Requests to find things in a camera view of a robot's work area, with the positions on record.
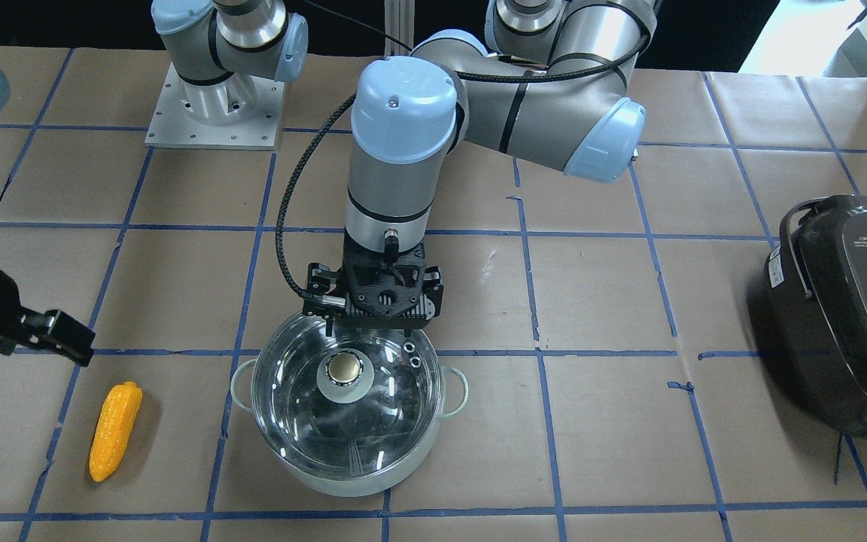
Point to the black rice cooker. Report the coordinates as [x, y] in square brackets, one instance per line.
[815, 282]

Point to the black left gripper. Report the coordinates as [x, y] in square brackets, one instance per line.
[320, 281]

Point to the pale green electric pot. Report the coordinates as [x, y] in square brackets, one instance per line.
[351, 414]

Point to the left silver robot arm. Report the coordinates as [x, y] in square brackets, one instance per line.
[548, 85]

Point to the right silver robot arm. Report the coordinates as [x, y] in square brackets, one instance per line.
[229, 61]

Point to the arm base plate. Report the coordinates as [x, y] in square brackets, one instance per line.
[242, 113]

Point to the glass pot lid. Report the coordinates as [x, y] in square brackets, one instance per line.
[347, 399]

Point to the yellow corn cob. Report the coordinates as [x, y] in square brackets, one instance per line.
[113, 430]

